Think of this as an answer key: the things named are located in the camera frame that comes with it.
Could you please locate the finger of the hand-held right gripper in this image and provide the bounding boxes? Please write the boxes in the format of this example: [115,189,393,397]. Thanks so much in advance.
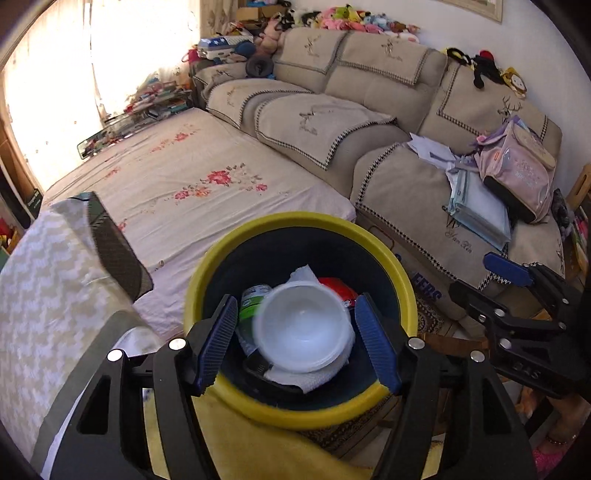
[483,253,561,301]
[449,279,550,326]

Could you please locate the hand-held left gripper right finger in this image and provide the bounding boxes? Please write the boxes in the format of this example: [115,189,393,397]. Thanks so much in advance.
[355,293,541,480]

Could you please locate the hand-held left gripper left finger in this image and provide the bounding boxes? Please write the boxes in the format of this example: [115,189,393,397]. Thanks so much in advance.
[30,294,238,480]

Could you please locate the green white drink bottle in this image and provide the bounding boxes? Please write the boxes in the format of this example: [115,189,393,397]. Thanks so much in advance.
[238,285,273,325]

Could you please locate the red snack packet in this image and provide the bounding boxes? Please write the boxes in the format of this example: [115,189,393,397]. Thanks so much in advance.
[318,277,358,309]

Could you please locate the white foam net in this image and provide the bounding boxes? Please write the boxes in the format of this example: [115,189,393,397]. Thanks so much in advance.
[263,265,357,394]

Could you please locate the yellow rimmed black bin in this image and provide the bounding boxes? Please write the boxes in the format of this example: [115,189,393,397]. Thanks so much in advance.
[184,211,419,432]

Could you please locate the white plastic bowl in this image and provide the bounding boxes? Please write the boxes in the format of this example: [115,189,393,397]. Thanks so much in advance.
[253,279,357,374]

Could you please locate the printed cardboard box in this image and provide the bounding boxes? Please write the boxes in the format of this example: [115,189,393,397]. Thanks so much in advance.
[360,217,451,324]

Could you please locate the pink backpack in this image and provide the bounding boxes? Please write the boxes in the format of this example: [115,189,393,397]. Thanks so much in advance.
[475,117,557,224]

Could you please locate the wooden chair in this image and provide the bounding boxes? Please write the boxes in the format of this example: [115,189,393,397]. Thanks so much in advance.
[566,164,591,214]

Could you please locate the person's pink clothing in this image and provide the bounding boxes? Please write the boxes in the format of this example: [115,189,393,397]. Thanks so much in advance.
[533,443,591,480]

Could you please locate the dark checkered cloth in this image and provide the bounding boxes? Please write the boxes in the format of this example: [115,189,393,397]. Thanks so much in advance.
[88,191,155,303]

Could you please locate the white papers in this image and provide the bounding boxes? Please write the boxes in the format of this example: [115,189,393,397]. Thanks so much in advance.
[406,134,467,172]

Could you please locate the floral sheet bed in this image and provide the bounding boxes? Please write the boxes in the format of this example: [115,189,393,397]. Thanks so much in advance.
[41,108,358,342]

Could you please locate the monkey plush toy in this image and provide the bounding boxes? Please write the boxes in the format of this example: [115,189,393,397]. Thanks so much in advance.
[501,67,529,100]

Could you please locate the black yellow plush toy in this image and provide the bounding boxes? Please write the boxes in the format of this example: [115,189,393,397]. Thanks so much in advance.
[445,46,504,89]

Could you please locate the beige sofa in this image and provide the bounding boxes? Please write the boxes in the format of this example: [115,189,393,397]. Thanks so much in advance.
[191,25,566,324]

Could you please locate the black box with white print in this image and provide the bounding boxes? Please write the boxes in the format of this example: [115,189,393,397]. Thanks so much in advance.
[25,187,44,219]

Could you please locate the cluttered glass coffee table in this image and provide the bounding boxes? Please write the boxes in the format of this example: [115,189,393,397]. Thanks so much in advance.
[76,83,195,160]

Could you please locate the black neck pillow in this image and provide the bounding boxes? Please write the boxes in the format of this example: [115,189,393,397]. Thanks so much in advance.
[245,55,277,79]

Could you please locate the row of plush toys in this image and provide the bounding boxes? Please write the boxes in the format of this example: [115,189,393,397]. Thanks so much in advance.
[300,4,421,44]

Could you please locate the blue star printed bag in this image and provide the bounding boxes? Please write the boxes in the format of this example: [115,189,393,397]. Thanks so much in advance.
[198,36,245,63]

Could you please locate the pink plush pig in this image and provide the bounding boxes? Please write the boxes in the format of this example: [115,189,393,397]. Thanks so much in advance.
[254,21,287,57]

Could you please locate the cream sheer curtains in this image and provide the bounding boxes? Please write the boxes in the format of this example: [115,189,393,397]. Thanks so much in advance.
[0,0,204,195]

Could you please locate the stack of cardboard boxes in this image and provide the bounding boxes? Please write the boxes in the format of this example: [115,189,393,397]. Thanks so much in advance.
[235,0,291,24]

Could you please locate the framed wall picture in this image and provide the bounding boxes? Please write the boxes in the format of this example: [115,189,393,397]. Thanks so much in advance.
[443,0,504,23]

